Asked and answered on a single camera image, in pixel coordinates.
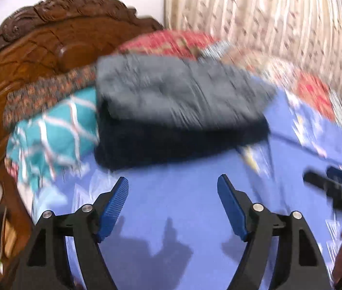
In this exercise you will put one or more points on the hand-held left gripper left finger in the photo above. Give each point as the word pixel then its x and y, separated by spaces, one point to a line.
pixel 115 205

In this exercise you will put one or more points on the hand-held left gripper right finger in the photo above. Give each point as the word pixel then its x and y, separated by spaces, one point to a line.
pixel 233 205

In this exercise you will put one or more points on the grey puffer jacket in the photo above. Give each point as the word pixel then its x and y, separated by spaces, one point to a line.
pixel 174 90

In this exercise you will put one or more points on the blue printed bedsheet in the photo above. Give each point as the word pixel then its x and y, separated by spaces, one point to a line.
pixel 174 202

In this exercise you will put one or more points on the folded navy garment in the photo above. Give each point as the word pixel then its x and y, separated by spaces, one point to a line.
pixel 174 145

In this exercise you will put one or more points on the teal patterned pillow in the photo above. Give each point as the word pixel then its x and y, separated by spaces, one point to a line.
pixel 53 133

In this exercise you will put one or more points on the small tan box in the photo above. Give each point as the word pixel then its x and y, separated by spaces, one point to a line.
pixel 9 238

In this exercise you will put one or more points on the brown patterned pillow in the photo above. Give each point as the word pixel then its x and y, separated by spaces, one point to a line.
pixel 38 96

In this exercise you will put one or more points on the beige leaf print curtain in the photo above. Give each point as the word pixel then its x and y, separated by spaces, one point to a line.
pixel 264 21

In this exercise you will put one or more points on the red patchwork quilt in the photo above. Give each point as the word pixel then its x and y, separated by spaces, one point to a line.
pixel 171 40

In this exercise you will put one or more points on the carved wooden headboard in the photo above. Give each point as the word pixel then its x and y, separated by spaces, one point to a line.
pixel 38 45

